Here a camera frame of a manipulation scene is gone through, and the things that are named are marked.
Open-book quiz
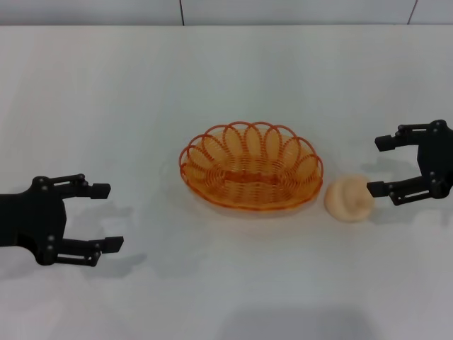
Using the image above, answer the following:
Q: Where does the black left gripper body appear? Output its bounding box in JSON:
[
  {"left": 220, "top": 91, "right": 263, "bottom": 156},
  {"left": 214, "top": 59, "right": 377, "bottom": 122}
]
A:
[{"left": 0, "top": 176, "right": 69, "bottom": 266}]

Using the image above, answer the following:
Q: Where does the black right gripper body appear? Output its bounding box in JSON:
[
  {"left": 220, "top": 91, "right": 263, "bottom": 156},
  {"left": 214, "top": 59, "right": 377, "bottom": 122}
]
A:
[{"left": 415, "top": 120, "right": 453, "bottom": 200}]

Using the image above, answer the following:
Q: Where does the pale round bread bun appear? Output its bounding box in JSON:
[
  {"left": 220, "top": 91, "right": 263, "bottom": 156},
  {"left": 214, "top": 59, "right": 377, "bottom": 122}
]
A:
[{"left": 324, "top": 175, "right": 374, "bottom": 223}]

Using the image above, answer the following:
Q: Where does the orange woven plastic basket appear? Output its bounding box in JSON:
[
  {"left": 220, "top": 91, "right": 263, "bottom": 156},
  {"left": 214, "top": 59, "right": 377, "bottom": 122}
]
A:
[{"left": 178, "top": 121, "right": 324, "bottom": 213}]

